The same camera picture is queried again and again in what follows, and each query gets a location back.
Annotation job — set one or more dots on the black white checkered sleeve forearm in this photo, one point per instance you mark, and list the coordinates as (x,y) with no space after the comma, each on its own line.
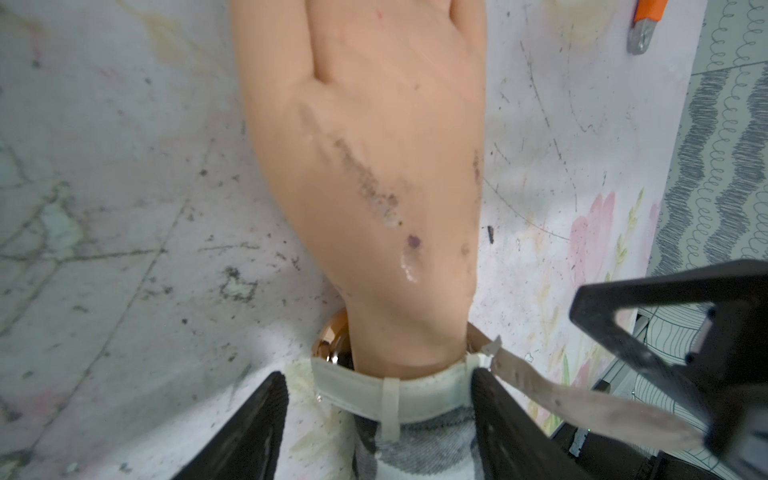
(444,447)

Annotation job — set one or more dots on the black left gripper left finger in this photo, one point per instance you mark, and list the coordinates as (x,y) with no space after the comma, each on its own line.
(247,447)

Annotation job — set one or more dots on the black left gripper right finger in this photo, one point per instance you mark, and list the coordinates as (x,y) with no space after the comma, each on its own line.
(511,445)

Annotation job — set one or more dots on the pink floral table mat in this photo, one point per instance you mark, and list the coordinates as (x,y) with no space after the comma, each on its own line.
(149,282)

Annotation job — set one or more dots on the orange handle adjustable wrench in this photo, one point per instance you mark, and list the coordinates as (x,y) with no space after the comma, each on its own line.
(648,13)

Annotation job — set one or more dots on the white strap rose-gold watch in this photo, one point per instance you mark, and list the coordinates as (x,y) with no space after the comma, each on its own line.
(395,402)

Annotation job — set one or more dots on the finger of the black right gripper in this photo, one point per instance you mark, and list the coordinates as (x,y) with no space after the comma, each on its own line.
(722,380)

